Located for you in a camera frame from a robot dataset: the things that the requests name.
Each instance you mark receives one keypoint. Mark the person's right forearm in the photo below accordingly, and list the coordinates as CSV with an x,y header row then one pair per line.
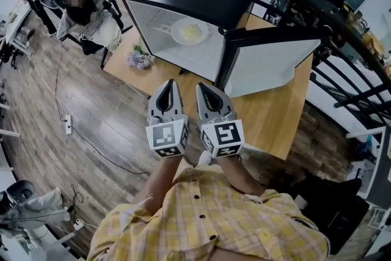
x,y
238,175

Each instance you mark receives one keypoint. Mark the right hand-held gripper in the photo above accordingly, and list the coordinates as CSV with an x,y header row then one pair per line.
x,y
224,136

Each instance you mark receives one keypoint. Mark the black bag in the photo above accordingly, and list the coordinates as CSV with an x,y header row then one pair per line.
x,y
333,208

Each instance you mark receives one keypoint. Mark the yellow food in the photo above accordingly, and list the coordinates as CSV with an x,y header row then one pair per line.
x,y
192,31

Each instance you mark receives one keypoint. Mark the person's white shoe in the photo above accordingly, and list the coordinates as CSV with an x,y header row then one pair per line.
x,y
204,159

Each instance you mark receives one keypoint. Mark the white round plate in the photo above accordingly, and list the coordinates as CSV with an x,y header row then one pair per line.
x,y
176,36

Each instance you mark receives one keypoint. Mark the person's left forearm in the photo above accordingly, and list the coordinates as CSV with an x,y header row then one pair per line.
x,y
159,180

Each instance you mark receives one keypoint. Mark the grey cloth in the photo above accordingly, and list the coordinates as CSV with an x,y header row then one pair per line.
x,y
42,204

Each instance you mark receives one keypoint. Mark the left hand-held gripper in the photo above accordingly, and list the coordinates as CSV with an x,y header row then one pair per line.
x,y
166,137

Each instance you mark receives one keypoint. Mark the black metal railing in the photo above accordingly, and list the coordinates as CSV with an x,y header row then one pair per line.
x,y
351,36

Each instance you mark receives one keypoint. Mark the purple flower bouquet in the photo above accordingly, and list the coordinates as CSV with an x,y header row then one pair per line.
x,y
139,59

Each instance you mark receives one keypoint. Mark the grey round device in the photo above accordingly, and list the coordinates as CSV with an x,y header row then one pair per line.
x,y
18,194

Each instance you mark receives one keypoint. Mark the person's yellow plaid shirt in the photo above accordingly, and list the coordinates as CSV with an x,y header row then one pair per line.
x,y
214,223

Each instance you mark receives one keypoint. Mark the small white power strip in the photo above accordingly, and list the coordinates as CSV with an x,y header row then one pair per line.
x,y
78,225

